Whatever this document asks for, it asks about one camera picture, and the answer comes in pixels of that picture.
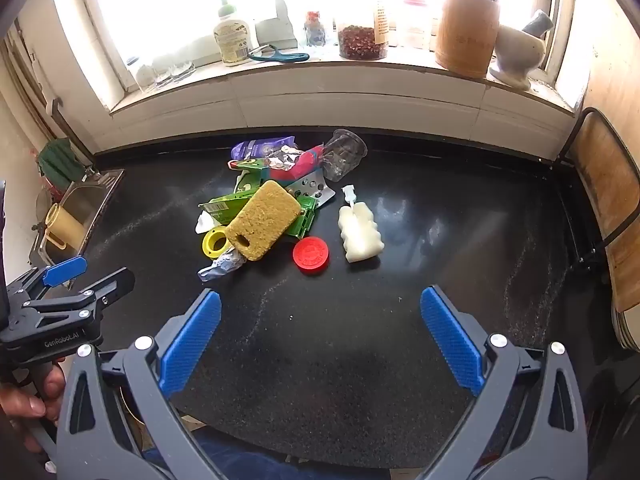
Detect yellow tape roll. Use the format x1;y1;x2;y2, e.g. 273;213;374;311
201;226;231;260

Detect white blue wrapper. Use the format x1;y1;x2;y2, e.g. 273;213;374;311
198;246;247;283

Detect green torn carton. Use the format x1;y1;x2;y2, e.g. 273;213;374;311
194;191;255;234

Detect yellow sponge with hole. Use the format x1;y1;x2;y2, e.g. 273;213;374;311
226;180;302;261

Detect purple snack bag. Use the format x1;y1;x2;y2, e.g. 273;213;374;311
231;136;296;160

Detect red round lid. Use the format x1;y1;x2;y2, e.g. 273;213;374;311
292;236;330;275

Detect silver pill blister pack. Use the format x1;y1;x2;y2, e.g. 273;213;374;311
285;168;335;207

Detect pink foil snack bag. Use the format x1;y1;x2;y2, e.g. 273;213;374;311
264;144;323;185

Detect clear plastic cup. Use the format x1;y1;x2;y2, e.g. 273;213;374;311
320;128;368;182

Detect person's left hand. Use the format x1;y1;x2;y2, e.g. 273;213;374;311
1;364;66;453

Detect yellow plastic pitcher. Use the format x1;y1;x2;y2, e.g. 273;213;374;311
44;204;86;252

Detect stainless steel sink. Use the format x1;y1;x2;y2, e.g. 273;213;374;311
29;169;125;268

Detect green cloth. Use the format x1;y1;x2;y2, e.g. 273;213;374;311
37;139;86;192

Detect glass cups on sill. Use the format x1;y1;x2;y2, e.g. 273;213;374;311
126;58;194;91

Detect dish soap bottle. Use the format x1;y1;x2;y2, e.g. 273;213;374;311
214;3;252;66

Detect wooden cutting board in rack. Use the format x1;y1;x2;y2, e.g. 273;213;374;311
556;106;640;351

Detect small figurine bottle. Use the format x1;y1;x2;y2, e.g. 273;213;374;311
304;11;326;47

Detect jar of red beans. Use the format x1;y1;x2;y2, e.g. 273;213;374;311
337;25;387;61

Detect white stone mortar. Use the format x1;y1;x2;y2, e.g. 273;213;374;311
489;25;546;91

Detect grey pestle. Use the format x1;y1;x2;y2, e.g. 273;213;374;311
522;9;554;38

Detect wooden utensil holder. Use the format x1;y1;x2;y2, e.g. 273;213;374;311
435;0;500;79

